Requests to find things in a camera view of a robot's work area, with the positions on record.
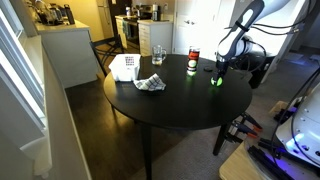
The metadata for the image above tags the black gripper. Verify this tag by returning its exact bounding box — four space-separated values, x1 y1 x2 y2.
210 61 229 86

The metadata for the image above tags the green tennis ball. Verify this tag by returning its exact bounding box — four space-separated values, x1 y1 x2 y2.
210 78 223 87

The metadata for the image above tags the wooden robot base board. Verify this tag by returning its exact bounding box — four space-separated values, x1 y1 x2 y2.
219 143 266 180

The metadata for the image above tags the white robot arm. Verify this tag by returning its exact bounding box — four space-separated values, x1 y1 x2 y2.
211 0 320 167

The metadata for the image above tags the clear tennis ball canister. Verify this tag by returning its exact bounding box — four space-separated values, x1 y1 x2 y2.
187 46 200 76

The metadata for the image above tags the black round lid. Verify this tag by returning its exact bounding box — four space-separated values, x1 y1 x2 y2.
204 66 213 72

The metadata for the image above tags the round black table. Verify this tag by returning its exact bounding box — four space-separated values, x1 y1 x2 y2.
104 54 252 180

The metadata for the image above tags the black trash bin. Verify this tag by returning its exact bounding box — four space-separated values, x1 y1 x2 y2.
241 52 275 89

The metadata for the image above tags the black orange clamp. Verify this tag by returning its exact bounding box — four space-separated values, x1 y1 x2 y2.
232 121 258 138
241 112 263 130

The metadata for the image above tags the white door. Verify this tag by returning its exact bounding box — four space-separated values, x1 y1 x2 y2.
173 0 221 60

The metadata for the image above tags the checkered dish cloth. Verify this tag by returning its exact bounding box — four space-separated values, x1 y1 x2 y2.
133 74 166 91

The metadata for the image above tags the clear glass mug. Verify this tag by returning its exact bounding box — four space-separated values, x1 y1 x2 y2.
152 45 167 66

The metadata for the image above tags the white drawer cabinet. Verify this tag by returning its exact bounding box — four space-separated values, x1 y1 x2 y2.
138 20 173 56

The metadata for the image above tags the white plastic bin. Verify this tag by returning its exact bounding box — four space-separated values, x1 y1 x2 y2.
109 54 141 82

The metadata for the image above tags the black stove with oven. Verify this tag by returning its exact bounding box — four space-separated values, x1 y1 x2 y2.
122 18 140 49

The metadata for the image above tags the black wooden chair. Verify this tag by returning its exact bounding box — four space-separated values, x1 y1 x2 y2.
90 35 124 75

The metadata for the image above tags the white kitchen counter cabinet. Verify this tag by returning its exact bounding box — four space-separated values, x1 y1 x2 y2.
36 21 99 88

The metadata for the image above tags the black coffee maker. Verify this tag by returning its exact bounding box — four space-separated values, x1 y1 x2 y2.
64 4 75 25

